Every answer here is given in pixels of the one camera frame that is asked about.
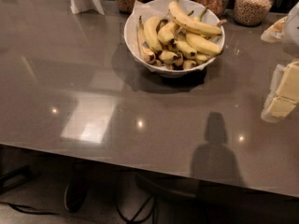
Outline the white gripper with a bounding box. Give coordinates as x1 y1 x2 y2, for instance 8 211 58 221
261 2 299 123

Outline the long top yellow banana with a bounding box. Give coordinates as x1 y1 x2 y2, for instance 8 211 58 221
168 0 222 36

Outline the right yellow banana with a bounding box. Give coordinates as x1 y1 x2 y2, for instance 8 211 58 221
185 32 222 56

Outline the middle yellow banana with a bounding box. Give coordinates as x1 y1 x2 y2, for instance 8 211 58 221
176 40 197 59

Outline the small front yellow banana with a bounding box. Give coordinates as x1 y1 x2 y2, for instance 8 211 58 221
182 60 197 70

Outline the small yellow banana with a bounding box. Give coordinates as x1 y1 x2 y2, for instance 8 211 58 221
182 60 197 70
158 49 178 63

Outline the small lower yellow banana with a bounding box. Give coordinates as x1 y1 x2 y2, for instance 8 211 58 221
158 49 178 63

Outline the centre short yellow banana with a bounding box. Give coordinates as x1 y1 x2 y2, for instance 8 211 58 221
158 21 179 45

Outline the far left thin banana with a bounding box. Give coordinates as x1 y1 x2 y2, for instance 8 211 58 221
137 17 156 63

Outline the white paper bowl liner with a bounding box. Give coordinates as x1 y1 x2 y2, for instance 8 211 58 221
130 0 169 19

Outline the left curved yellow banana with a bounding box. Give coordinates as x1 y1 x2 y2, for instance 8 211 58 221
144 16 163 53

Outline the glass jar of chickpeas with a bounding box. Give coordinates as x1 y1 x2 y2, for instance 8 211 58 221
234 0 275 26

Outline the dark table leg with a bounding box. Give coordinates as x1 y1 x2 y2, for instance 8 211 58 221
64 162 91 213

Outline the black floor cable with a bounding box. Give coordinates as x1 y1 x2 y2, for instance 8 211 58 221
115 171 158 224

